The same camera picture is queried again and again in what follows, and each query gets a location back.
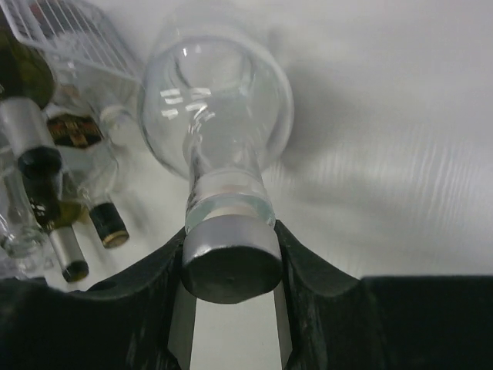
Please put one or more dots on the tall clear wine bottle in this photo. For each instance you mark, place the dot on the tall clear wine bottle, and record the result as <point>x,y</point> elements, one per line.
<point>21,237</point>

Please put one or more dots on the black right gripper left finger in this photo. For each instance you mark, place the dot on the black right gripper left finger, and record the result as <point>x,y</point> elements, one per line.
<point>139,318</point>

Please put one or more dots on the dark green wine bottle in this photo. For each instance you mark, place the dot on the dark green wine bottle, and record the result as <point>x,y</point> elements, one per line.
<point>56,217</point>

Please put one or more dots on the olive wine bottle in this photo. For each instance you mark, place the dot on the olive wine bottle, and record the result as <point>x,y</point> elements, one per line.
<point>27,86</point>

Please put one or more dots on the white wire wine rack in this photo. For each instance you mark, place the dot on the white wire wine rack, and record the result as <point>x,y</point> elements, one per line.
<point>73,30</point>

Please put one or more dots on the round clear bottle silver cap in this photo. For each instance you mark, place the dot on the round clear bottle silver cap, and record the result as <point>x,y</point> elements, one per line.
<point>216,108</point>

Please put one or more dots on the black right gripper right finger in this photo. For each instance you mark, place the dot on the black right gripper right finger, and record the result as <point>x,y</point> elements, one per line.
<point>327,319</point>

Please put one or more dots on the square clear bottle black cap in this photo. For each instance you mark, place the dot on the square clear bottle black cap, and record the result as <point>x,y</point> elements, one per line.
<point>80,124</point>

